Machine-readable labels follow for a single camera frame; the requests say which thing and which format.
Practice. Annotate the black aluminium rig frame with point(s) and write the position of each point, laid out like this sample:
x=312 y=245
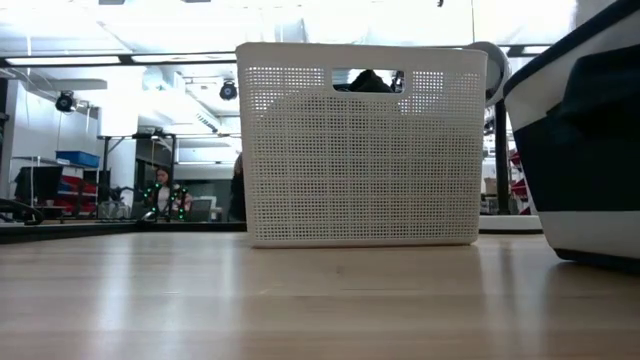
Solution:
x=100 y=231

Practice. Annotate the navy and white fabric hamper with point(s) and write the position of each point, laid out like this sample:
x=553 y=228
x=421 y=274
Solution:
x=575 y=165

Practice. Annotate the background robot with green lights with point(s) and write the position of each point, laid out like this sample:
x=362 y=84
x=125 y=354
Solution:
x=172 y=212

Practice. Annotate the black jacket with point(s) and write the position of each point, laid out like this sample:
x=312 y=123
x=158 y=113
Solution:
x=367 y=82

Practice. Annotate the red storage crates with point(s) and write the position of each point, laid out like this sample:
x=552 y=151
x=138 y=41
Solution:
x=80 y=182

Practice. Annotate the black ceiling camera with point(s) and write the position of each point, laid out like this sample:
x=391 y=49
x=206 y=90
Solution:
x=65 y=101
x=228 y=90

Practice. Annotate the white perforated plastic laundry basket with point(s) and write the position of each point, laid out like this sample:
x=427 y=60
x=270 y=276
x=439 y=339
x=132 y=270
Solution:
x=360 y=175

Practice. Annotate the person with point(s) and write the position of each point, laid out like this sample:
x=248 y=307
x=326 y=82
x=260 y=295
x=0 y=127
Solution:
x=162 y=192
x=237 y=190

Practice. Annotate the grey laptop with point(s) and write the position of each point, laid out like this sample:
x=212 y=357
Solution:
x=201 y=210

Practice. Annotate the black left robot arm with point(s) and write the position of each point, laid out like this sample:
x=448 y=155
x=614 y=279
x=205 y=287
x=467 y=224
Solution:
x=30 y=212

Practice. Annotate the black monitor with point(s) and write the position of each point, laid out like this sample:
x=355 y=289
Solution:
x=40 y=182

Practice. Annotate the black overhead beam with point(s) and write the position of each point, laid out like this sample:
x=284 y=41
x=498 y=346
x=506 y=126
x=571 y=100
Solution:
x=125 y=59

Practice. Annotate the blue storage crate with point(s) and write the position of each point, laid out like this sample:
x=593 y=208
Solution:
x=77 y=159

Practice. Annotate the red and black tool box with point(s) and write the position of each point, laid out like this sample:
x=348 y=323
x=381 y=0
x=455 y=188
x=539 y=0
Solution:
x=520 y=187

